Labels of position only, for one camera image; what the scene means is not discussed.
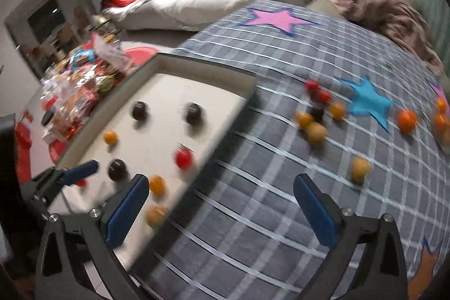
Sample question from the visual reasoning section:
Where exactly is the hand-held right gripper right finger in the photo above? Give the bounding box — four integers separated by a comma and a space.
293, 173, 410, 300

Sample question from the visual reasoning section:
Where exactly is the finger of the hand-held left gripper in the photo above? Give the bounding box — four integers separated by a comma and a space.
58, 160, 100, 187

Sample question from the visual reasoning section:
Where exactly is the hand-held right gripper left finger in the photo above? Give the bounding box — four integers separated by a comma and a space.
35, 173, 151, 300

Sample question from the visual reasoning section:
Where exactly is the dark purple passion fruit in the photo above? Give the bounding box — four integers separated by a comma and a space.
182, 102, 204, 125
107, 159, 128, 182
309, 105, 326, 122
131, 101, 149, 121

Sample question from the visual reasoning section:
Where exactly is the white box with dark rim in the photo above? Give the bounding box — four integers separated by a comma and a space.
46, 52, 259, 274

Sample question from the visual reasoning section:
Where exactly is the grey grid star bedsheet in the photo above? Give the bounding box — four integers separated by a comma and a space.
130, 0, 450, 300

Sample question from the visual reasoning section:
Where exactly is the pile of snack packets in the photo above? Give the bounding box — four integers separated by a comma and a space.
21, 33, 141, 146

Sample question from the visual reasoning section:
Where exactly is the red round mat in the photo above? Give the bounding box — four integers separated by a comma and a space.
121, 46, 160, 68

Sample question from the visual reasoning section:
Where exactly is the large mandarin orange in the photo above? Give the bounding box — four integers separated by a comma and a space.
397, 109, 418, 134

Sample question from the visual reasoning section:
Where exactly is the pink-brown blanket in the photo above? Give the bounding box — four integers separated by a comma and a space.
330, 0, 445, 74

